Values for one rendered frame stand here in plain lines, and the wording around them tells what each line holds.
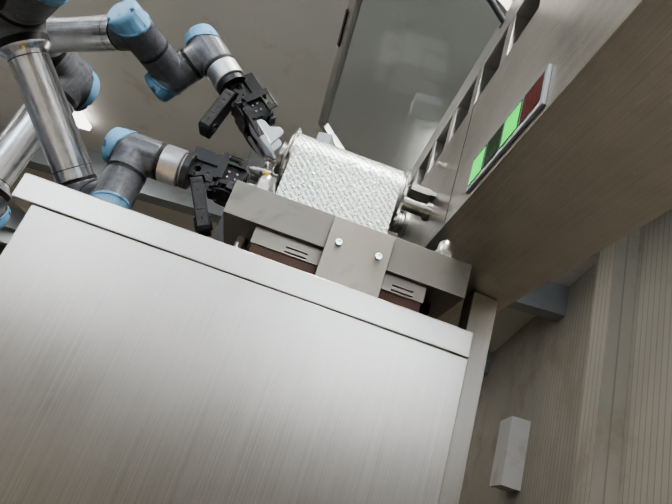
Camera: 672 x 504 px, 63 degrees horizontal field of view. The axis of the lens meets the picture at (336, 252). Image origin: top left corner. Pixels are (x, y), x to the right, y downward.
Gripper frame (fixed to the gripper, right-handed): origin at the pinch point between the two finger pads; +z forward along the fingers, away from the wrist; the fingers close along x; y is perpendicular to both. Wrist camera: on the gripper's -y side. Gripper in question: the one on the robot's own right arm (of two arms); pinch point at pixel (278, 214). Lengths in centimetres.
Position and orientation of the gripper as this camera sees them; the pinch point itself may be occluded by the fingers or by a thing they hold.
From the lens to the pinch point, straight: 109.0
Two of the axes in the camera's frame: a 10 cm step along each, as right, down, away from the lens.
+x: -1.8, 3.6, 9.2
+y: 2.9, -8.7, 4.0
